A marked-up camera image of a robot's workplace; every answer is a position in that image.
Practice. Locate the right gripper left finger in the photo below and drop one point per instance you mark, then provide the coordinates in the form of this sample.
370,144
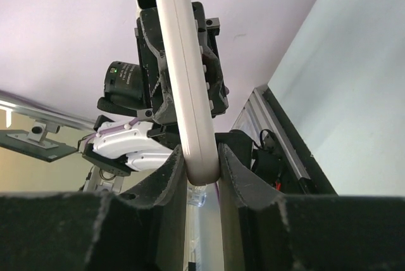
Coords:
140,229

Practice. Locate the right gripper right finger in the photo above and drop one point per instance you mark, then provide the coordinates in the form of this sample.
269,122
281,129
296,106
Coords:
265,229

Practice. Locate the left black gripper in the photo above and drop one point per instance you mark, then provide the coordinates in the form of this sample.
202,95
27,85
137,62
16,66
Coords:
152,58

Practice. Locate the red white remote control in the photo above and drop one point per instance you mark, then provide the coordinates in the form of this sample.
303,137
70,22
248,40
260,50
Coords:
190,95

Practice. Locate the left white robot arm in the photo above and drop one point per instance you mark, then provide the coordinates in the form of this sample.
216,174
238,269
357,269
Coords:
138,128

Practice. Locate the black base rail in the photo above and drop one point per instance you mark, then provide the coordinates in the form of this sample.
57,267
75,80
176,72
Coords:
280,156

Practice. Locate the external camera on mount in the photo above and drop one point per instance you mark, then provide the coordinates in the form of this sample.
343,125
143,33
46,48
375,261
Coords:
40,130

